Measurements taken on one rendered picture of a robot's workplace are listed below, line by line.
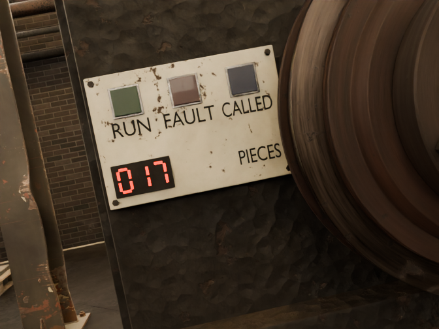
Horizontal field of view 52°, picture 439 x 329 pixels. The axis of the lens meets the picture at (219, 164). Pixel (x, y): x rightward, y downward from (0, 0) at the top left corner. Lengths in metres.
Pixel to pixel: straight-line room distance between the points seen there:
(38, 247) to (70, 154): 3.67
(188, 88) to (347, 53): 0.22
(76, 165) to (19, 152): 3.60
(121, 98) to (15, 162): 2.62
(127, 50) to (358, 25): 0.31
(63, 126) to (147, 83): 6.20
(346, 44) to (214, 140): 0.22
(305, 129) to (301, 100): 0.03
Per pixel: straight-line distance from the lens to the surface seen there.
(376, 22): 0.51
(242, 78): 0.63
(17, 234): 3.27
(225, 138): 0.62
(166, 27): 0.66
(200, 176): 0.62
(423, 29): 0.47
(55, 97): 6.87
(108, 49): 0.66
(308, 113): 0.51
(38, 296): 3.32
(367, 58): 0.50
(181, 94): 0.62
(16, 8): 6.43
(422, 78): 0.46
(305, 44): 0.52
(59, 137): 6.82
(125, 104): 0.62
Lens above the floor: 1.13
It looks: 3 degrees down
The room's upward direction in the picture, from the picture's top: 11 degrees counter-clockwise
